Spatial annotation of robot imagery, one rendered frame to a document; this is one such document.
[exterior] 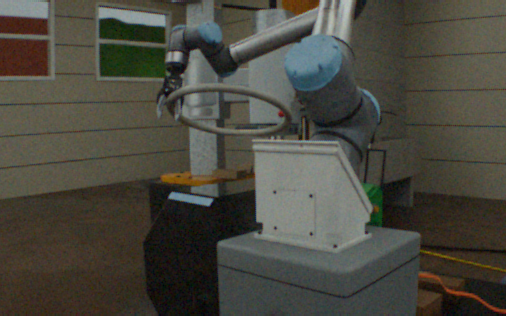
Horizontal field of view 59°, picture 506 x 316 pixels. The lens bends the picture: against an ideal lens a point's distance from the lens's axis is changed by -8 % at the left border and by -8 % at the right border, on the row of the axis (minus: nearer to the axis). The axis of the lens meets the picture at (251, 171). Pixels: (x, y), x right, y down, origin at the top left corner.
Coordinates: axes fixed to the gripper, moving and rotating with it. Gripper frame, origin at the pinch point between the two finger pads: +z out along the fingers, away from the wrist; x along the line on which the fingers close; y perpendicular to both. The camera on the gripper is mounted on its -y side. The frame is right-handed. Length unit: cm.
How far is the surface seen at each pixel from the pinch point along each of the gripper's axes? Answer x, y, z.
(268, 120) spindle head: 49, -47, -24
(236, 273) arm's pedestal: 23, 52, 56
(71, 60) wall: -186, -596, -291
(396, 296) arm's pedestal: 63, 62, 59
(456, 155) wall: 397, -378, -153
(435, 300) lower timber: 157, -63, 57
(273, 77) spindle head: 47, -38, -43
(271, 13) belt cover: 41, -25, -71
